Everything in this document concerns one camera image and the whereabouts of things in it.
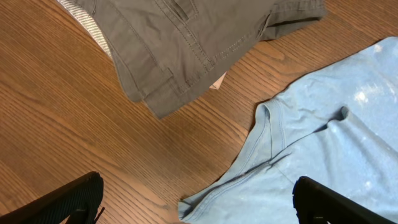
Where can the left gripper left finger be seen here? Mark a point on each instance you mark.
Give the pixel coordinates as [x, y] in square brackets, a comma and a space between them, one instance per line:
[76, 202]

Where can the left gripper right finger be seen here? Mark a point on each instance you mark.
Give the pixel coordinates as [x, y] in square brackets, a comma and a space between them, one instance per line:
[317, 204]

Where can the folded grey shorts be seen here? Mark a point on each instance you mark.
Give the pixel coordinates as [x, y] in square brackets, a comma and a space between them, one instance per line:
[225, 30]

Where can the light blue printed t-shirt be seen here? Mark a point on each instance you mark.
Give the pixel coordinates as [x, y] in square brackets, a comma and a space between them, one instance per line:
[337, 126]

